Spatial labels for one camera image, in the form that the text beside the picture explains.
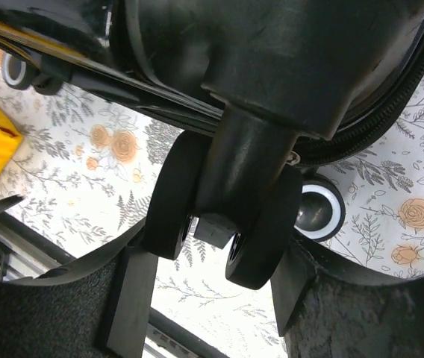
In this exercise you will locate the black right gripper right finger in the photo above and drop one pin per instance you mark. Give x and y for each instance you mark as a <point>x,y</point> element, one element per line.
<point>328,306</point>

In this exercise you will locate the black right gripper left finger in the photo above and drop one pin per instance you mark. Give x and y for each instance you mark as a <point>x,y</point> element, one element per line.
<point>95,306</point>

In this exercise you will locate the black suitcase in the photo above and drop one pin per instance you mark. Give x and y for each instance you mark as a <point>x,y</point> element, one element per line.
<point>261,90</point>

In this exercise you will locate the floral patterned table cloth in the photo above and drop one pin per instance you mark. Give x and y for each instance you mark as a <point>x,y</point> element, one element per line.
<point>87,168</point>

